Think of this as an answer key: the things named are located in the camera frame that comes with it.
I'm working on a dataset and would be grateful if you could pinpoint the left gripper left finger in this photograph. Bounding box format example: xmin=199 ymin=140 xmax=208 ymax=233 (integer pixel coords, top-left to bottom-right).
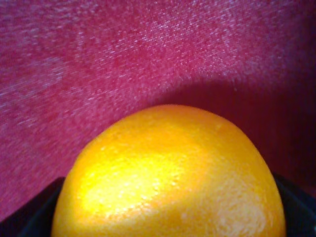
xmin=0 ymin=177 xmax=65 ymax=237

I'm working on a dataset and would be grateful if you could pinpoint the orange fruit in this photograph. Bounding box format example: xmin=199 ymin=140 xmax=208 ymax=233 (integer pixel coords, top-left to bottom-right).
xmin=51 ymin=105 xmax=286 ymax=237

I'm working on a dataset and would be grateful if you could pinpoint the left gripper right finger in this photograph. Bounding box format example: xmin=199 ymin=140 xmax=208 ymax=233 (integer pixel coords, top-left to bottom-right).
xmin=273 ymin=173 xmax=316 ymax=237

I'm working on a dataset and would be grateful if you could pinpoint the red velvet tablecloth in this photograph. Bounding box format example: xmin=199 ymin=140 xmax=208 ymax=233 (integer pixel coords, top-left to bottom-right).
xmin=0 ymin=0 xmax=316 ymax=219

